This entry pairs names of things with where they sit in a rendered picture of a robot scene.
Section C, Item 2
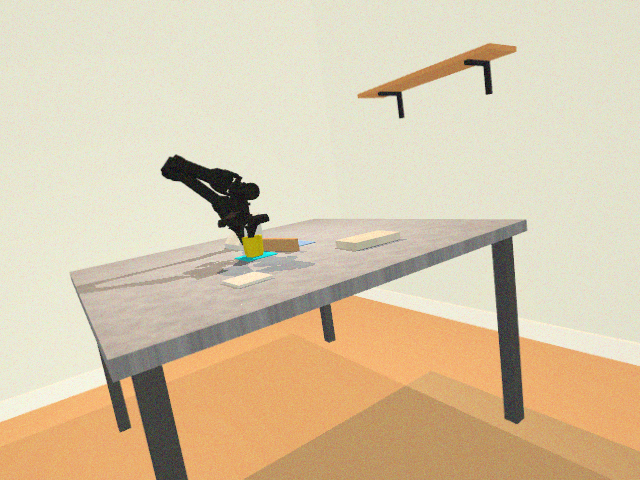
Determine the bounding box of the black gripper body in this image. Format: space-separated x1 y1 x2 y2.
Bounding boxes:
217 200 269 228

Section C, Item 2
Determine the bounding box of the yellow cup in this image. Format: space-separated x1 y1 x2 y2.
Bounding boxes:
242 235 264 257

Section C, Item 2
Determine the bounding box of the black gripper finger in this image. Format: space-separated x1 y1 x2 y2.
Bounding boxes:
244 224 260 238
228 225 245 245

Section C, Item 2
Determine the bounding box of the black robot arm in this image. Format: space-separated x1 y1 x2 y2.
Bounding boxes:
161 154 260 227

